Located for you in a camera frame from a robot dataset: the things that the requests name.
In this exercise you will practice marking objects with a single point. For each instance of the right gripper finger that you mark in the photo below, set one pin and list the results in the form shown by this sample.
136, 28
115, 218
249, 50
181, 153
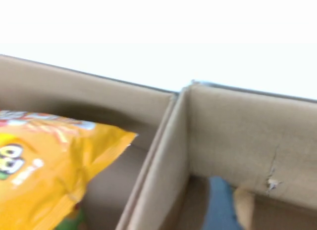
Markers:
220, 205

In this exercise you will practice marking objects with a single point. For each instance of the orange chips bag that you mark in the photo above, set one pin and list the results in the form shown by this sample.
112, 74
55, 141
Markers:
49, 178

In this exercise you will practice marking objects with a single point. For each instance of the green snack bag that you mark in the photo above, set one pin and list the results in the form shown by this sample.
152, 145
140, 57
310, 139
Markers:
71, 222

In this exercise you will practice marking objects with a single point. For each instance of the cardboard box with white label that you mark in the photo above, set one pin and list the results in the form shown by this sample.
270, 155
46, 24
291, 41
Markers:
235, 128

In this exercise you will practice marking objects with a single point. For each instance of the cardboard box with F2 print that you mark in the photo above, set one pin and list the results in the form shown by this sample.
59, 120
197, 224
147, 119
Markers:
74, 91

